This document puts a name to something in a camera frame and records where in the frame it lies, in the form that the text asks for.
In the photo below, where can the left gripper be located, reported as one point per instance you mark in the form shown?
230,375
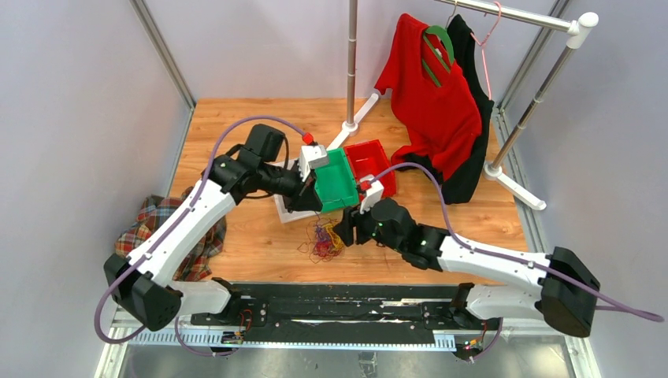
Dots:
306,197

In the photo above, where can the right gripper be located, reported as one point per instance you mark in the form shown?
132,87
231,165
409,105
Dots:
345,228

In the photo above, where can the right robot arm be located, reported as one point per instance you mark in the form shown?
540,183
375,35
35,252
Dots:
556,288

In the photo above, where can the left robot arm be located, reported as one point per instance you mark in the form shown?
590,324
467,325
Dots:
142,283

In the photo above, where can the white plastic bin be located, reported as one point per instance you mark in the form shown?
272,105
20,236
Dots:
287,216

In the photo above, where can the green plastic bin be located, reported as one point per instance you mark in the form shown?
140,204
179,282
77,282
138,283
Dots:
335,184

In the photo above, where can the red plastic bin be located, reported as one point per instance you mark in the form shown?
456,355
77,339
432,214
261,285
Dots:
369,158

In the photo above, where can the black shirt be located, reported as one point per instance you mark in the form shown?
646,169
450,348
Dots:
461,185

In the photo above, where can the red shirt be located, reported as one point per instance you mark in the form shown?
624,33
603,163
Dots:
432,102

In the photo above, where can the green clothes hanger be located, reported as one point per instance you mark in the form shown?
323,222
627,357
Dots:
438,47

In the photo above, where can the pink clothes hanger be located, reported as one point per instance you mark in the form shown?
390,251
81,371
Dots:
482,43

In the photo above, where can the metal clothes rack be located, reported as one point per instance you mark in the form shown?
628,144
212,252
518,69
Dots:
578,30

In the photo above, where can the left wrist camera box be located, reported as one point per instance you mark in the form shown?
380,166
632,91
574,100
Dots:
310,158

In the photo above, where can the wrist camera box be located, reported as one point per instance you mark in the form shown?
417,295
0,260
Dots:
372,190
310,158

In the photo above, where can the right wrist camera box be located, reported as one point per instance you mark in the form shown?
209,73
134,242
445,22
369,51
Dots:
372,190

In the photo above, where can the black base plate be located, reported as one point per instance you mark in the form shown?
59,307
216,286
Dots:
346,313

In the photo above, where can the aluminium frame rail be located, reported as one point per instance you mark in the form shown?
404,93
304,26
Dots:
145,16

